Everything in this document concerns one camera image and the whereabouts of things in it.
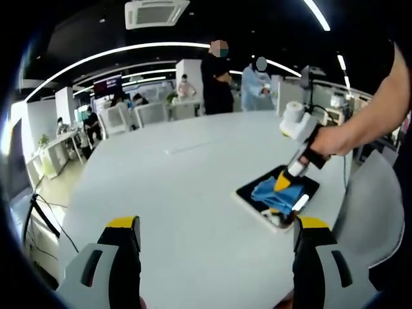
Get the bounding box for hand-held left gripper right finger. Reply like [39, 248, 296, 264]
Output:
[291, 216, 381, 309]

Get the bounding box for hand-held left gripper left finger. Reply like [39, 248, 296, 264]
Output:
[56, 215, 143, 309]

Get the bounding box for blue cleaning cloth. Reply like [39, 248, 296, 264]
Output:
[250, 179, 305, 216]

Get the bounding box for person's right hand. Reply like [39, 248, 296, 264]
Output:
[310, 126, 355, 159]

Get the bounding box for person's left hand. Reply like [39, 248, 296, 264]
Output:
[277, 289, 295, 309]

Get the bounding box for black screen on stand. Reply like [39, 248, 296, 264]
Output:
[300, 65, 319, 113]

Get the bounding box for grey plastic chair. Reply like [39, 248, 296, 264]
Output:
[331, 149, 406, 270]

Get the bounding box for white mesh office chair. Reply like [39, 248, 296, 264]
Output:
[134, 102, 169, 126]
[102, 105, 133, 135]

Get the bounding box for ceiling air conditioner unit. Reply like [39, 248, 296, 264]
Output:
[124, 0, 191, 31]

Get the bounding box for black floor cables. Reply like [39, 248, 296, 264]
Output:
[21, 192, 80, 254]

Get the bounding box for purple wall screen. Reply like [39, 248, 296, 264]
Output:
[93, 74, 124, 98]

